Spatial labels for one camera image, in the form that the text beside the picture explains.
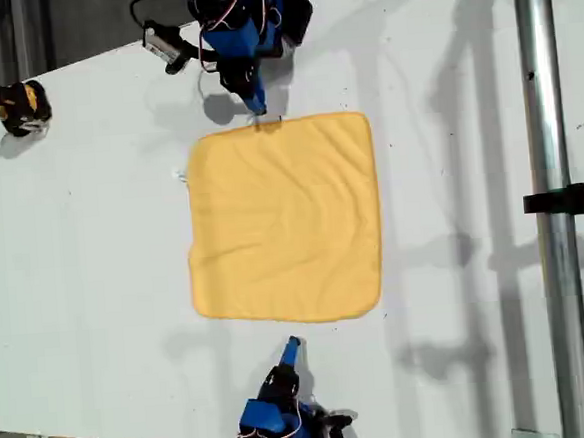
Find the yellow towel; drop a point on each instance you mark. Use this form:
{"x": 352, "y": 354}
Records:
{"x": 282, "y": 219}

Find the black clamp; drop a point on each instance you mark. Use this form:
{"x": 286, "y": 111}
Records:
{"x": 571, "y": 199}

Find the black camera stalk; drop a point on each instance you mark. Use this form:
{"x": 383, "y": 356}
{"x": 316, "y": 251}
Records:
{"x": 183, "y": 58}

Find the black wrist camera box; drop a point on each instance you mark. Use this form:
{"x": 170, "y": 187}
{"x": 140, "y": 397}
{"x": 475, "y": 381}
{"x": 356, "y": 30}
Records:
{"x": 336, "y": 426}
{"x": 159, "y": 40}

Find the steel post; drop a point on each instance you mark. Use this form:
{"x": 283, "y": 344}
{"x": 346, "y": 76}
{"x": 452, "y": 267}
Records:
{"x": 545, "y": 111}

